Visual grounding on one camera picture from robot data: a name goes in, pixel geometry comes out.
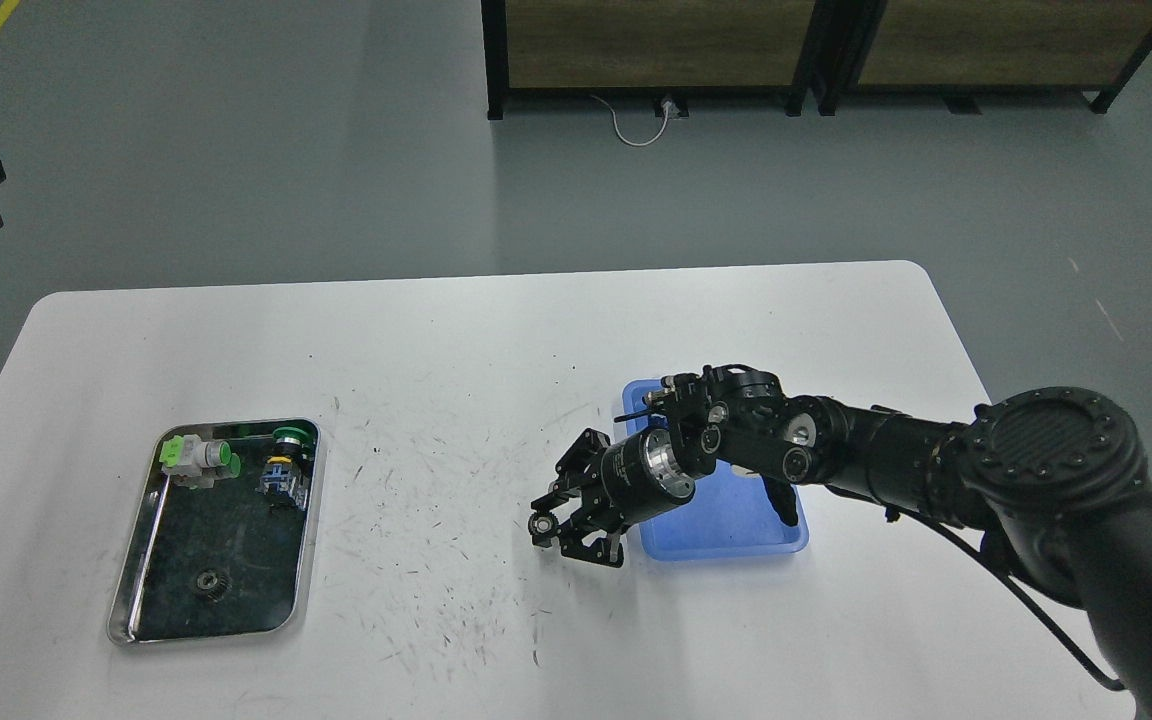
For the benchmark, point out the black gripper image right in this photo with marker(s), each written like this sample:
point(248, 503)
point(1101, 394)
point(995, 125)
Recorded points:
point(618, 486)

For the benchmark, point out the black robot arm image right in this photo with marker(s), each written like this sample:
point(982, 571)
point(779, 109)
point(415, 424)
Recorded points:
point(1049, 491)

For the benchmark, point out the silver metal tray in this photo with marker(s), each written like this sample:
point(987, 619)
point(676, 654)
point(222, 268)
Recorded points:
point(266, 548)

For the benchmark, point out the black gear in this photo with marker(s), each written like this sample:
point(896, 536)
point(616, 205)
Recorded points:
point(210, 584)
point(540, 524)

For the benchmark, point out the black frame wooden cabinet right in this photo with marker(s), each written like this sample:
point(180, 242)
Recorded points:
point(961, 50)

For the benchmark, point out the black frame wooden cabinet left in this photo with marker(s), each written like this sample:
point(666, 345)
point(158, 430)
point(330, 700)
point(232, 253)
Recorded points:
point(663, 50)

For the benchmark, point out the black frame wooden cabinet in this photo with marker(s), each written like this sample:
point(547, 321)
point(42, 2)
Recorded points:
point(961, 50)
point(663, 50)

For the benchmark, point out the light green push button switch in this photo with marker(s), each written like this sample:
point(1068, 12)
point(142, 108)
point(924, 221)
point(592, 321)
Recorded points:
point(194, 462)

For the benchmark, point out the blue plastic tray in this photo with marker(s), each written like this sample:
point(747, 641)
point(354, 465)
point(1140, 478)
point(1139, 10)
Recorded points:
point(729, 517)

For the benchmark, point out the dark green push button switch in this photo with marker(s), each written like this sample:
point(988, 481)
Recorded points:
point(286, 474)

